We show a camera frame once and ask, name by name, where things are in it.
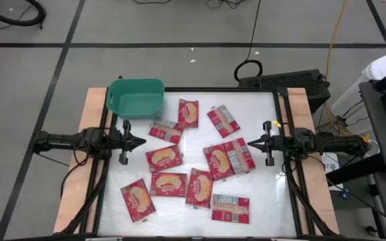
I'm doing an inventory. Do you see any white plastic bin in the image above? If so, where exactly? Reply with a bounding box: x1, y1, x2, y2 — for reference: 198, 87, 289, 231
330, 55, 386, 135

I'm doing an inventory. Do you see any black looped floor cable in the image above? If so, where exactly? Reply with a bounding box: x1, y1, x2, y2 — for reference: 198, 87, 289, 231
234, 0, 263, 83

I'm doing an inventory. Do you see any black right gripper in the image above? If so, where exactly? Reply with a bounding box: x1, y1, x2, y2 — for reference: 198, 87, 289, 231
247, 120, 283, 167

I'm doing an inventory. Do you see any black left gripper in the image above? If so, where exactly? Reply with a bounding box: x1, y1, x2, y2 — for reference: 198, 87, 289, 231
111, 119, 147, 165

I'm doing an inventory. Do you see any yellow power cable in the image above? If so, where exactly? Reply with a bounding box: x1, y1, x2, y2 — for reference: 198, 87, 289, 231
324, 0, 371, 141

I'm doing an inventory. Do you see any teal plastic basket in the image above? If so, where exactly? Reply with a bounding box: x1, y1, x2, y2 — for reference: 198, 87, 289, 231
106, 78, 166, 120

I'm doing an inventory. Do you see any white paper sheet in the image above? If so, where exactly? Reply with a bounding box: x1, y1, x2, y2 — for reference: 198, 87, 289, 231
320, 155, 344, 192

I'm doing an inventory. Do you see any black vacuum hose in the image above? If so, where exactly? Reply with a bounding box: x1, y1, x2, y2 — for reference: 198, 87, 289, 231
0, 0, 48, 30

